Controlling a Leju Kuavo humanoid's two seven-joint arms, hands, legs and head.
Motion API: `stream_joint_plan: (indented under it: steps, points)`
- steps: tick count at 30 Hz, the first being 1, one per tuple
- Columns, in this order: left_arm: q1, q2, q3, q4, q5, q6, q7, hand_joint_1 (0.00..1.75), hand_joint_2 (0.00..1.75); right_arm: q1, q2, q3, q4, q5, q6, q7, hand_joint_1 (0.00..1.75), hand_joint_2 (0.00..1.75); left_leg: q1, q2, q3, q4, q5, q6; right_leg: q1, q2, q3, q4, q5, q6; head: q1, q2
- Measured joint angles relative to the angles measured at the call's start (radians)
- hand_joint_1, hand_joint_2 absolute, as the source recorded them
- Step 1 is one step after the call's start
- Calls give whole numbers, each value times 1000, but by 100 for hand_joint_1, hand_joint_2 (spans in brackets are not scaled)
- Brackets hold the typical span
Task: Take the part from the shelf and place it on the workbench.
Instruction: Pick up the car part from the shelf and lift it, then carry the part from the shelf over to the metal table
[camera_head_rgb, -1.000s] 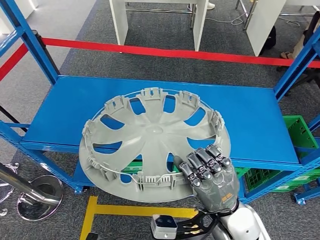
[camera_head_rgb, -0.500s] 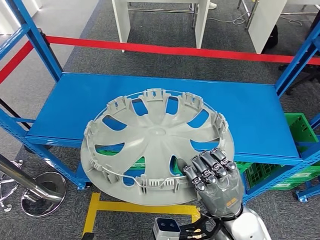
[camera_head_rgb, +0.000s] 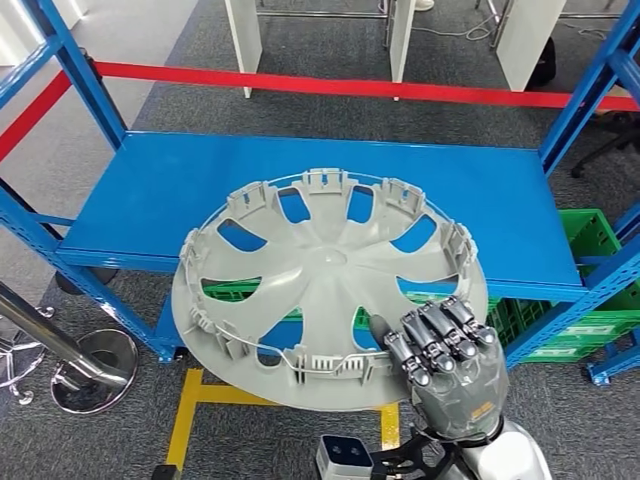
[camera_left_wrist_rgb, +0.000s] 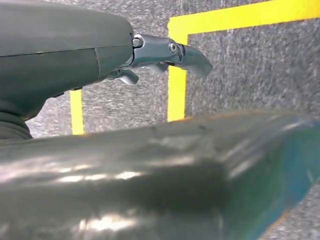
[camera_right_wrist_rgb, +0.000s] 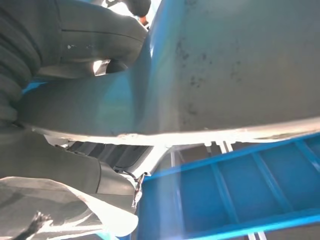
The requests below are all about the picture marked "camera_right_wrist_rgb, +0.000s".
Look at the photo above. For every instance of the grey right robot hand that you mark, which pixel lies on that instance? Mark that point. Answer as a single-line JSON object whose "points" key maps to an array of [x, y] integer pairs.
{"points": [[62, 172]]}

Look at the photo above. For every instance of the blue metal shelf rack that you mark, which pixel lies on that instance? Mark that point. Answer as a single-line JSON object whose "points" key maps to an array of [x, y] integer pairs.
{"points": [[250, 188]]}

